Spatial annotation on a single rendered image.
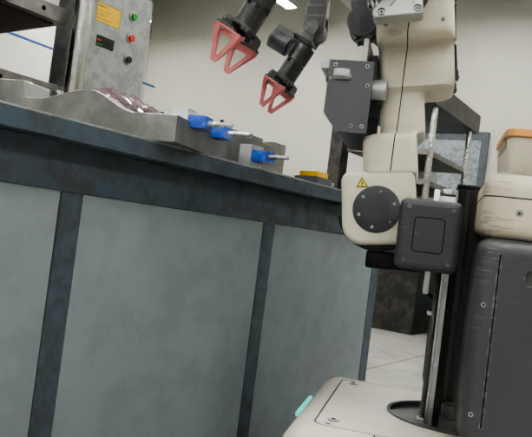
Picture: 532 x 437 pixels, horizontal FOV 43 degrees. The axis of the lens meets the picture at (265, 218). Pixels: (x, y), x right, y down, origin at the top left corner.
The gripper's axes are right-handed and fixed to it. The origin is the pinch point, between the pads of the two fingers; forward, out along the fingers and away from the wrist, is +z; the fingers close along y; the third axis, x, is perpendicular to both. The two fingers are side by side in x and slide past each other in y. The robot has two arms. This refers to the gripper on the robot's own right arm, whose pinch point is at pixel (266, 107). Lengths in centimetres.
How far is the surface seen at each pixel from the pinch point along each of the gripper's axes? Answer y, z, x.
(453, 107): -416, -111, 6
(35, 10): -3, 13, -82
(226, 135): 38.4, 12.5, 8.2
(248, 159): 24.4, 14.6, 11.4
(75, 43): -12, 15, -70
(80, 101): 53, 23, -18
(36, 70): -620, 90, -506
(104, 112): 54, 22, -11
